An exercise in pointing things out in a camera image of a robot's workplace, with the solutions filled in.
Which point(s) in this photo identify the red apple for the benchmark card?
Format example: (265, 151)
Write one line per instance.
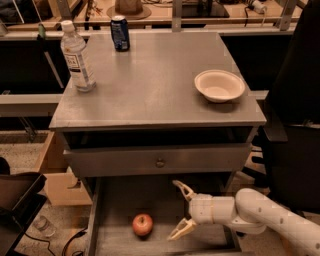
(142, 224)

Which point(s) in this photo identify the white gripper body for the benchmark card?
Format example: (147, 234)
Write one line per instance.
(201, 209)

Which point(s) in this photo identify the black bin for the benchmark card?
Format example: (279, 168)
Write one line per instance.
(20, 202)

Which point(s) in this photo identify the dark blue soda can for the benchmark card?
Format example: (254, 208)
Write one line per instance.
(120, 33)

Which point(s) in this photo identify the white paper bowl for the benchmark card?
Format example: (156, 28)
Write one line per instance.
(219, 86)

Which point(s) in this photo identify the clear plastic water bottle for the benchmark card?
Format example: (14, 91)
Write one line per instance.
(77, 59)

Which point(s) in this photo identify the clear plastic cup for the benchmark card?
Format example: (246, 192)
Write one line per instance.
(44, 226)

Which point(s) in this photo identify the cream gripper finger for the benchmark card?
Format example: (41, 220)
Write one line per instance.
(186, 191)
(184, 227)

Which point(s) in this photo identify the open grey middle drawer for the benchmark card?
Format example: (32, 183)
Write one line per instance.
(119, 199)

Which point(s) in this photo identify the brown hat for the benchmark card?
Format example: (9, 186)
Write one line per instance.
(130, 9)

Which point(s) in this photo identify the grey drawer cabinet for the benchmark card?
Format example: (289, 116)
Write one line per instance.
(146, 97)

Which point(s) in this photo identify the grey top drawer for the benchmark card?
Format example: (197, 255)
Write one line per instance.
(126, 161)

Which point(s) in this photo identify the cardboard box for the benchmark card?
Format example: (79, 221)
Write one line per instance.
(62, 187)

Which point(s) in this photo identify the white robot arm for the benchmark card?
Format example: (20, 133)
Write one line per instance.
(249, 212)

